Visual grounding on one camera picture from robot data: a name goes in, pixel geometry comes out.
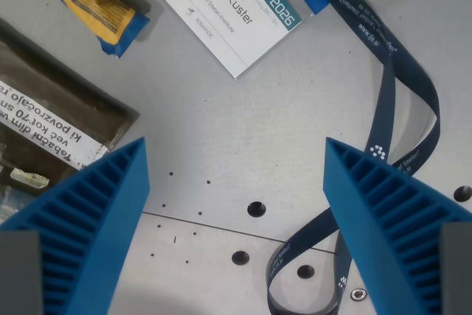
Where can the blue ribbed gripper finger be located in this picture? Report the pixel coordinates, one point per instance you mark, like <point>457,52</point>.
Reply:
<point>96,241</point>
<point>387,226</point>

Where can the white conference name badge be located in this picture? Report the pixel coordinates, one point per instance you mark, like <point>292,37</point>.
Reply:
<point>228,12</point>

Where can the blue and yellow snack bag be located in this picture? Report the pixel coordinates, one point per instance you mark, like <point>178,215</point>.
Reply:
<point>96,1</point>

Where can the dark tobacco pouch with warning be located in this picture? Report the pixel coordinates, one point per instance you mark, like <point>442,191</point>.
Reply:
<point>48,116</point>

